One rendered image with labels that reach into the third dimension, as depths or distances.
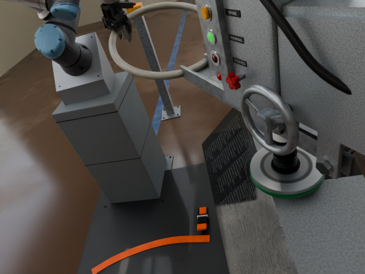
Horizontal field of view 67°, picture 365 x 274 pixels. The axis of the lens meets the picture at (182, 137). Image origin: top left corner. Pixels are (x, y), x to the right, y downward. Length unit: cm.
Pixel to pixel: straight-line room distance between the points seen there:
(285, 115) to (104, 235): 174
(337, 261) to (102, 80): 137
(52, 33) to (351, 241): 143
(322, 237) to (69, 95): 145
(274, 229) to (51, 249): 172
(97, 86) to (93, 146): 39
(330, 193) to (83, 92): 135
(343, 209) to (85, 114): 133
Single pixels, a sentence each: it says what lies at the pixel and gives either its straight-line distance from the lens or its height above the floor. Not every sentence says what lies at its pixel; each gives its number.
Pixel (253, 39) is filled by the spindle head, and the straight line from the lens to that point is 57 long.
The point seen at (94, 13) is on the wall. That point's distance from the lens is 820.
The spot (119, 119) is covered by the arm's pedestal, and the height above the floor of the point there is 73.
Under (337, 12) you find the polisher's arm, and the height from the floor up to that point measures 137.
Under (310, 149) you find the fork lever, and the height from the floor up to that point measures 106.
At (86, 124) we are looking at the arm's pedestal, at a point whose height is 74.
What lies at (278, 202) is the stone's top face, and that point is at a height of 81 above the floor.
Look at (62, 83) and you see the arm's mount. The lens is 176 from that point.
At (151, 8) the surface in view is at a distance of 143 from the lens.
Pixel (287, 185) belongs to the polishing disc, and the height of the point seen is 86.
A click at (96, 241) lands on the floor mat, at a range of 208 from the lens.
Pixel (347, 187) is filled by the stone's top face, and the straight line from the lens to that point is 94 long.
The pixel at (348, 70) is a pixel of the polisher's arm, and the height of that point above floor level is 130.
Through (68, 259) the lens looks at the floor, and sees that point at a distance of 215.
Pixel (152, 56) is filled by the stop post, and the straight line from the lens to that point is 259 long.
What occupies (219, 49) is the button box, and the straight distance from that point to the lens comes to 65.
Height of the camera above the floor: 152
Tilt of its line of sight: 37 degrees down
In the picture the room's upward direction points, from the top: 19 degrees counter-clockwise
